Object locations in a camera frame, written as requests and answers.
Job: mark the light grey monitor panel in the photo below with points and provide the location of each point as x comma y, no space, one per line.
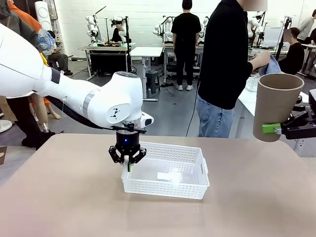
271,37

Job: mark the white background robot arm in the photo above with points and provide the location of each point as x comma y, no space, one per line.
168,32
203,27
91,32
256,27
118,32

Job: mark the grey workbench desk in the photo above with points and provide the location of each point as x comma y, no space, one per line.
170,47

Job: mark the standing person in black t-shirt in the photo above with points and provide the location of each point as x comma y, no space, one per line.
185,37

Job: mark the black tripod stand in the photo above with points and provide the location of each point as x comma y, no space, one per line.
286,29

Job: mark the seated person with dark trousers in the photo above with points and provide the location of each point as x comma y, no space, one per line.
60,59

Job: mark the black power strip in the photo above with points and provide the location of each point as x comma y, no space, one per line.
167,84

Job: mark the black camera frame stand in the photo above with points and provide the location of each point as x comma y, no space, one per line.
127,37

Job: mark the person in grey top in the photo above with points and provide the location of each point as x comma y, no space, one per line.
307,27

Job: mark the seated person in black top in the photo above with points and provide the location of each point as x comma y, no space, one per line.
293,56

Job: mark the white perforated plastic basket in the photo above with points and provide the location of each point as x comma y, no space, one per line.
170,190

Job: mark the white round stand base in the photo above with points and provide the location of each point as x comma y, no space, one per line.
5,126

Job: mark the blue-grey cloth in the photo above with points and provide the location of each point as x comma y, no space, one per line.
271,66

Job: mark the white height-adjustable desk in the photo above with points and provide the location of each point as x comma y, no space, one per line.
145,51

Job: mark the brown cardboard-coloured cup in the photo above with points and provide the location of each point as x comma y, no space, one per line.
276,103

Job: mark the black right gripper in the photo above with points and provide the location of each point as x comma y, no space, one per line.
311,123

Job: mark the person in green puffer jacket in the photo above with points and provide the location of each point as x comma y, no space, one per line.
22,123

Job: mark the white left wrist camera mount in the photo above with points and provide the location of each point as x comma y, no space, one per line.
148,121

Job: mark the grey plastic stool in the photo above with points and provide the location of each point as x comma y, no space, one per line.
151,79

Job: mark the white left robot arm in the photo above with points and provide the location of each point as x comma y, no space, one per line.
49,81

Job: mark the white tower air conditioner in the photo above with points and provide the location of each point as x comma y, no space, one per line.
43,12

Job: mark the person in black sweater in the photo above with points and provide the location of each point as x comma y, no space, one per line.
222,61

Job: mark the person's right hand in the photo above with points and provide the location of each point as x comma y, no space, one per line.
261,60

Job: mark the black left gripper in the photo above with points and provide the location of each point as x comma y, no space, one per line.
128,142

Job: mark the dark brown board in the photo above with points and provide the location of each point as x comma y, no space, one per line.
5,149

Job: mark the grey frame robot desk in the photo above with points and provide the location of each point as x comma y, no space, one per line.
106,48

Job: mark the mannequin in orange clothes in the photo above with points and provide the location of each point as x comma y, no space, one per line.
24,17

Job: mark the white paper label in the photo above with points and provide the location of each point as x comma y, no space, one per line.
168,176

